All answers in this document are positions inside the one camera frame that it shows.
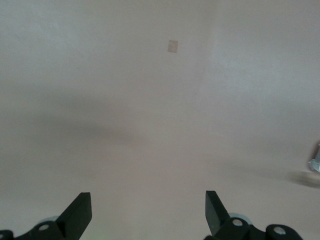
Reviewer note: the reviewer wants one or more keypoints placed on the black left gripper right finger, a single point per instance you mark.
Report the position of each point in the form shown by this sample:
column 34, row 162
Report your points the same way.
column 217, row 217

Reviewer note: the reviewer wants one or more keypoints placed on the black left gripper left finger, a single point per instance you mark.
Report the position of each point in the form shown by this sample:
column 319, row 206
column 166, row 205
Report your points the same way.
column 72, row 217

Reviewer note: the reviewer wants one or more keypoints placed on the clear plastic egg box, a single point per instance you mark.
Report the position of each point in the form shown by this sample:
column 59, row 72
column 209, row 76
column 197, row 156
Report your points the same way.
column 315, row 162

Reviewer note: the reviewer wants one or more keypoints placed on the brown tape patch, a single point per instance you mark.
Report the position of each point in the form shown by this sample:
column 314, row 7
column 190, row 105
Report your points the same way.
column 172, row 46

